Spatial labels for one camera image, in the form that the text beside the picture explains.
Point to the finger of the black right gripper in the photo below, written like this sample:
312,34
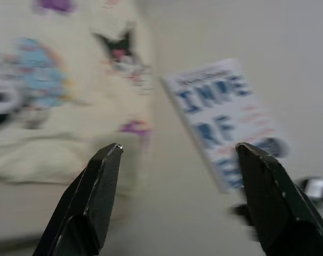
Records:
240,213

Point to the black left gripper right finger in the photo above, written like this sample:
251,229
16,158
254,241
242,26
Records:
278,202

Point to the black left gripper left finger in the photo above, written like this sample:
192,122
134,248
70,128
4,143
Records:
92,202

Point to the white blue print packet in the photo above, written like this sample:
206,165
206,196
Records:
217,106

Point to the cream cartoon print quilt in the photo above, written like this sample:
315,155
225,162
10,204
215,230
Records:
71,93

